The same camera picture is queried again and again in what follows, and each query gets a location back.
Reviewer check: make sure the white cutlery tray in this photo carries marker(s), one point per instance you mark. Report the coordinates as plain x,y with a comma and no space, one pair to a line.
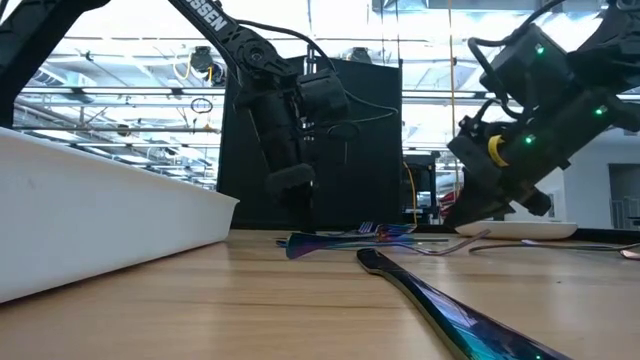
100,225

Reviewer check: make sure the black equipment cart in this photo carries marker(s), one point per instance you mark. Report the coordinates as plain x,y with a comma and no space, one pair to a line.
425,190

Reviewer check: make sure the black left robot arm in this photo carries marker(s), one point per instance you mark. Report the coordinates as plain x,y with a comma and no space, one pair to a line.
215,25

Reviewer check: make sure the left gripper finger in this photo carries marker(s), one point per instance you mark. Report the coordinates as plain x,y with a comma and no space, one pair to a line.
292,180

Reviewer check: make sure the white round plate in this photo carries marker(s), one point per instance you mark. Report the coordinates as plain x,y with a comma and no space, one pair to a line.
540,231

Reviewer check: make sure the iridescent rainbow knife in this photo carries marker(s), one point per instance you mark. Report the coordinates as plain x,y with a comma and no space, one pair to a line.
450,320

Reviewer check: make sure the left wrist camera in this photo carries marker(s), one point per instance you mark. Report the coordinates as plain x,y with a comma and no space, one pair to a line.
322,95

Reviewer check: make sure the grey wall panel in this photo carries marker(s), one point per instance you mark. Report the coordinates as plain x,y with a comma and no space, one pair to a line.
552,212

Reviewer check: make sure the black folding screen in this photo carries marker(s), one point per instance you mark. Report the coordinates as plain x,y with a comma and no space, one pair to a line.
250,175

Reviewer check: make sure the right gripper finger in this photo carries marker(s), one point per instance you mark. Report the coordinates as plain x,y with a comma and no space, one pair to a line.
475,200

